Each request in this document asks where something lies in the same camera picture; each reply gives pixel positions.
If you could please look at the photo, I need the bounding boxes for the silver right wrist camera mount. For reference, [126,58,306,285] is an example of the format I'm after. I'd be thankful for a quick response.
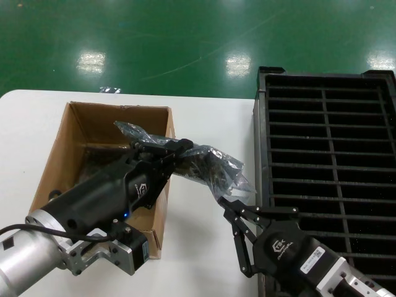
[298,241,396,297]

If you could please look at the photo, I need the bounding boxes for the black cable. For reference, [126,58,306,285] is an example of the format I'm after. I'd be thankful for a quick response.
[0,224,120,244]

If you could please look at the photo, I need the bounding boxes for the brown cardboard box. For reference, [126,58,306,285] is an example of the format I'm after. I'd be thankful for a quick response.
[26,101,176,260]

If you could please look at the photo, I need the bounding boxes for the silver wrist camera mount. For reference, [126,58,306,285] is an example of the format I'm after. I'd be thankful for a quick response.
[60,218,151,277]
[298,241,396,297]

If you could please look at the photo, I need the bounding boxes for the bagged graphics card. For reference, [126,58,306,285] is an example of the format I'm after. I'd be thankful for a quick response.
[77,144,134,192]

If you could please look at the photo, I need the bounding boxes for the grey antistatic plastic bag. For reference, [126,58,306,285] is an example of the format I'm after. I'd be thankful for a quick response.
[113,120,258,202]

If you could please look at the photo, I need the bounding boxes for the black slotted plastic container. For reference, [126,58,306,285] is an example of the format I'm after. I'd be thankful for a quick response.
[252,66,396,297]

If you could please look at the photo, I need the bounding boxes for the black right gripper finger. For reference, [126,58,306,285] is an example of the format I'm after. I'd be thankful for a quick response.
[218,197,259,277]
[229,199,300,231]

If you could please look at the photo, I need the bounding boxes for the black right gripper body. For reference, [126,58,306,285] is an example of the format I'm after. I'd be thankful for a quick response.
[252,224,320,297]

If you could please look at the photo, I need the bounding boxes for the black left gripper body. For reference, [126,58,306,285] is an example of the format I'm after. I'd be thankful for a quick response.
[41,147,173,238]

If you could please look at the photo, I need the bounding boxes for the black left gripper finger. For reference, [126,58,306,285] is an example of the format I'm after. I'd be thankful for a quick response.
[155,151,186,179]
[131,139,195,155]

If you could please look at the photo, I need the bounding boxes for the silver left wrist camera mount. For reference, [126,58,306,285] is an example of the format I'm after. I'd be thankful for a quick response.
[60,218,151,277]

